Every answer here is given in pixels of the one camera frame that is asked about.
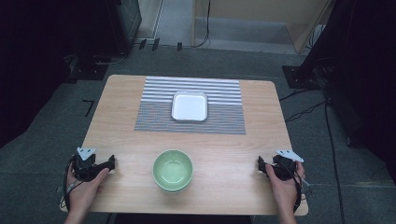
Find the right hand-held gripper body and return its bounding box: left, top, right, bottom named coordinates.
left=266, top=149, right=304, bottom=181

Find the white square plate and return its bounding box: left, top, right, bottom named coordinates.
left=170, top=91, right=209, bottom=122

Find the black floor cable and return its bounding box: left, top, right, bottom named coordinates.
left=278, top=88, right=347, bottom=224

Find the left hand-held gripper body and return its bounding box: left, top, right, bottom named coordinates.
left=72, top=147, right=108, bottom=183

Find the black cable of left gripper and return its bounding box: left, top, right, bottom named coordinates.
left=63, top=155, right=82, bottom=213

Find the green bowl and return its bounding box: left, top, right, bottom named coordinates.
left=152, top=149, right=194, bottom=193

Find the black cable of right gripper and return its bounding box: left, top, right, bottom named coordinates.
left=279, top=161, right=312, bottom=213

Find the black stand base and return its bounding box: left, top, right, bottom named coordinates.
left=281, top=63, right=328, bottom=91
left=67, top=54, right=110, bottom=82

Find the person's right hand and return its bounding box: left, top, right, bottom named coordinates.
left=264, top=161, right=306, bottom=217

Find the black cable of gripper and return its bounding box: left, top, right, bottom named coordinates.
left=279, top=161, right=312, bottom=213
left=63, top=155, right=82, bottom=213

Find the person's left hand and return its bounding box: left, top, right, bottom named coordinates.
left=65, top=162, right=111, bottom=216

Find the striped grey placemat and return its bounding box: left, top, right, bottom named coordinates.
left=134, top=76, right=247, bottom=136

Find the black hanging cable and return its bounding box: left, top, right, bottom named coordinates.
left=191, top=0, right=212, bottom=49

